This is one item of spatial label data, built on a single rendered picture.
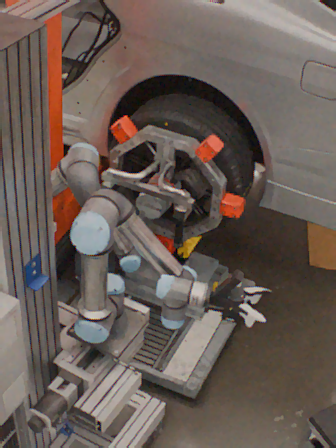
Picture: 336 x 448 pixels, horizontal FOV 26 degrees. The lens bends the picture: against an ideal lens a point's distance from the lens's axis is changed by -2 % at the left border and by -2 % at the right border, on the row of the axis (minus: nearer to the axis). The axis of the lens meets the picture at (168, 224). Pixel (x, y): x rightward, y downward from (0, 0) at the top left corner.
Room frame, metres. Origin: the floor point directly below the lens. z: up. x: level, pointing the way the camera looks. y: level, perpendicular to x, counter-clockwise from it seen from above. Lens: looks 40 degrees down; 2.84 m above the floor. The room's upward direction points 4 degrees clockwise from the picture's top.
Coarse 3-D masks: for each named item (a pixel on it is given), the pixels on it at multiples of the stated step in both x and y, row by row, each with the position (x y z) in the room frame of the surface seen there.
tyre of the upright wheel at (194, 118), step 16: (160, 96) 2.96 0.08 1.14; (176, 96) 2.92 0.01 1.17; (192, 96) 2.91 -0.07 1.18; (144, 112) 2.81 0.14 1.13; (160, 112) 2.77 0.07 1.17; (176, 112) 2.76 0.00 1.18; (192, 112) 2.77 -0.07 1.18; (208, 112) 2.81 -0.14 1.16; (224, 112) 2.86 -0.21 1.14; (176, 128) 2.71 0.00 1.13; (192, 128) 2.69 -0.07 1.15; (208, 128) 2.70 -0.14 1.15; (224, 128) 2.75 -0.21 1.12; (240, 128) 2.83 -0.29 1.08; (112, 144) 2.83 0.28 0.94; (224, 144) 2.67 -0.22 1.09; (240, 144) 2.75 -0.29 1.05; (224, 160) 2.63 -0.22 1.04; (240, 160) 2.68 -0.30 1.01; (240, 176) 2.64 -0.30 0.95; (240, 192) 2.61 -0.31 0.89; (224, 224) 2.62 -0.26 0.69
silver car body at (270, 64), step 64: (0, 0) 4.83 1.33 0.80; (128, 0) 2.97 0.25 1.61; (192, 0) 2.88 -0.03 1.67; (256, 0) 2.81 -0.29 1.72; (320, 0) 4.16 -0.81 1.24; (64, 64) 3.86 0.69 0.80; (128, 64) 2.99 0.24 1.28; (192, 64) 2.84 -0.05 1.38; (256, 64) 2.74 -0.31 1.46; (320, 64) 2.64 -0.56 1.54; (64, 128) 3.08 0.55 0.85; (256, 128) 2.73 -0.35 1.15; (320, 128) 2.62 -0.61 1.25; (320, 192) 2.60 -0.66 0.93
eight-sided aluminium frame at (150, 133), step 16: (144, 128) 2.72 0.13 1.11; (160, 128) 2.71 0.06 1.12; (128, 144) 2.70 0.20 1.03; (176, 144) 2.62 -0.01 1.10; (192, 144) 2.61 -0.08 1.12; (112, 160) 2.73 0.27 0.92; (208, 176) 2.56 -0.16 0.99; (224, 176) 2.60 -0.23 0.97; (128, 192) 2.76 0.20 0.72; (224, 192) 2.58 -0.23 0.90; (160, 224) 2.69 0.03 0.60; (192, 224) 2.64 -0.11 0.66; (208, 224) 2.55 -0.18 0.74
